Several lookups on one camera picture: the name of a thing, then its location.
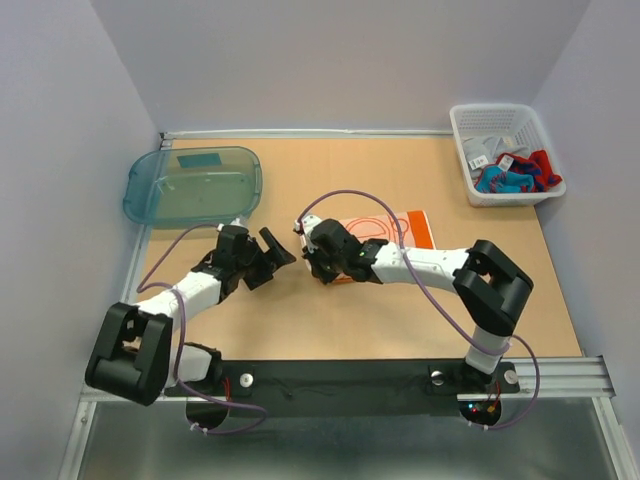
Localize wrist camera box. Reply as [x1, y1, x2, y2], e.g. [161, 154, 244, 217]
[231, 216, 248, 229]
[294, 214, 323, 252]

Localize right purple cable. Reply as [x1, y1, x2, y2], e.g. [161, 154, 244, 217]
[294, 188, 540, 431]

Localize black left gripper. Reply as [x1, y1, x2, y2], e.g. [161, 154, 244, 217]
[235, 227, 295, 289]

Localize aluminium frame rail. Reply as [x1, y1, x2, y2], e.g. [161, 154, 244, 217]
[87, 356, 614, 404]

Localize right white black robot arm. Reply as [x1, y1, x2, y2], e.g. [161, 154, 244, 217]
[295, 215, 534, 390]

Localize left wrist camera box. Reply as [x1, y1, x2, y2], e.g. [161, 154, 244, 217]
[231, 216, 248, 229]

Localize grey folded cloth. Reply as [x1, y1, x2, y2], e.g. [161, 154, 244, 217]
[462, 136, 531, 170]

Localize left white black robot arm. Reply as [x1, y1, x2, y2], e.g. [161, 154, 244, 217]
[85, 225, 296, 406]

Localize teal translucent plastic tub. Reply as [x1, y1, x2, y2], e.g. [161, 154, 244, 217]
[122, 146, 263, 229]

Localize red and blue cloth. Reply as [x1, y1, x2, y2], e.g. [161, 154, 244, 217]
[499, 150, 563, 193]

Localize teal and red cloth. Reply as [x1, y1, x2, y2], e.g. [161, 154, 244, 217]
[475, 165, 534, 194]

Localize white perforated plastic basket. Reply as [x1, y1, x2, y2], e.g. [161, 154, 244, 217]
[450, 103, 566, 207]

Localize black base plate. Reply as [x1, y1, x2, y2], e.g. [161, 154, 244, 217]
[187, 359, 520, 418]

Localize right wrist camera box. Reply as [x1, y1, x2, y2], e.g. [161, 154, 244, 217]
[294, 214, 323, 252]

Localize orange and white towel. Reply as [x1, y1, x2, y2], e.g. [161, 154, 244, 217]
[332, 209, 435, 285]

